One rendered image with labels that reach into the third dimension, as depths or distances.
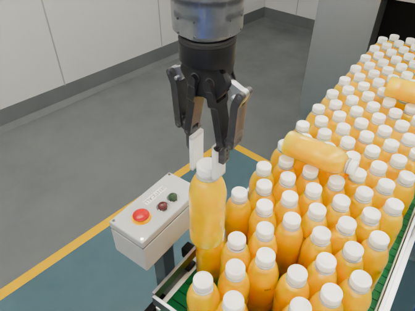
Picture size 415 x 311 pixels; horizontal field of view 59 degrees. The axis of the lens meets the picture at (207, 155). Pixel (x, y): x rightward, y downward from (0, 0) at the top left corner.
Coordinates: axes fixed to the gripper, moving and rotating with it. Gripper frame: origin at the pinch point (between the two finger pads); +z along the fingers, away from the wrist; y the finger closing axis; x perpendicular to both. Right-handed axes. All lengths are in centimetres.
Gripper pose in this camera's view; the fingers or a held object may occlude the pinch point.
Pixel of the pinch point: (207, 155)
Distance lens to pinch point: 59.1
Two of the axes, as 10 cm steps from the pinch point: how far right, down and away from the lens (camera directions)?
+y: 8.1, 3.7, -4.6
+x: 5.9, -5.1, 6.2
